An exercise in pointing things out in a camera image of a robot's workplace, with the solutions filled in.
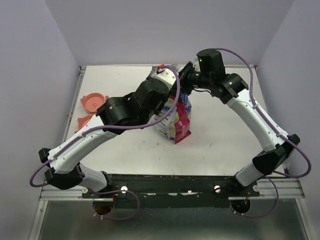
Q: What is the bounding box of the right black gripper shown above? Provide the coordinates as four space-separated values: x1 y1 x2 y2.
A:
171 61 212 96

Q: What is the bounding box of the pet food bag pink white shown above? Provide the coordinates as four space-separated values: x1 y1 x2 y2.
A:
149 86 192 144

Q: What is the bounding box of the clear plastic scoop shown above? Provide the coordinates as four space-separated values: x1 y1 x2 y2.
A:
170 64 182 73

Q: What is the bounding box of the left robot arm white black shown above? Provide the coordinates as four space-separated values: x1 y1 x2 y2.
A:
39 73 180 198

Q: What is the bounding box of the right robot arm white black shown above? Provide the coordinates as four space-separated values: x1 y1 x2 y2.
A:
179 48 300 196

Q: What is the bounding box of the pink cat-shaped pet bowl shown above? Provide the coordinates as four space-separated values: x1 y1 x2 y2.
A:
77 92 107 130

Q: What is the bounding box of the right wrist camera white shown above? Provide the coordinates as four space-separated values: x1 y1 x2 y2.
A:
193 58 201 72

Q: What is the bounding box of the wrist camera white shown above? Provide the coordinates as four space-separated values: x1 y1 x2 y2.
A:
193 58 201 72
151 64 179 90

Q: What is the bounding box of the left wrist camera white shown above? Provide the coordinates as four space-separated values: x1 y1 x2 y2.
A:
151 64 179 90

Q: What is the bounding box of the black mounting base rail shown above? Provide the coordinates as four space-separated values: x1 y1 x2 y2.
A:
82 174 260 209

